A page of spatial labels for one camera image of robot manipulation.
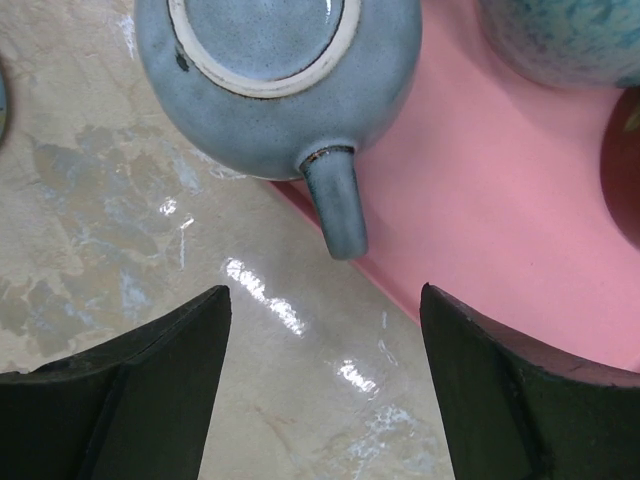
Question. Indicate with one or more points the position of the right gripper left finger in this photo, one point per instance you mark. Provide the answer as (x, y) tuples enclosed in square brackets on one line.
[(135, 407)]

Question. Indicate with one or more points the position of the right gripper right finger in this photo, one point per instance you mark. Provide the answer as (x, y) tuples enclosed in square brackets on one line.
[(514, 407)]

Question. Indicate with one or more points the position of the dark red mug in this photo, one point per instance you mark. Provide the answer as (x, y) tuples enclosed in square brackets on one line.
[(619, 165)]

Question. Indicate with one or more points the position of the grey-blue mug front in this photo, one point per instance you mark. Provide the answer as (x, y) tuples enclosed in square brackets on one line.
[(285, 90)]

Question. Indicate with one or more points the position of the blue butterfly mug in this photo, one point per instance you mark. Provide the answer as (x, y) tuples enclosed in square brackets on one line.
[(5, 105)]

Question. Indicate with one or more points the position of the teal mug back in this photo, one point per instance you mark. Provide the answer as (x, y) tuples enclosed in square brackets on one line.
[(566, 43)]

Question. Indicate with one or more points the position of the pink tray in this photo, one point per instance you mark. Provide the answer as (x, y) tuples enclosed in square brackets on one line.
[(488, 187)]

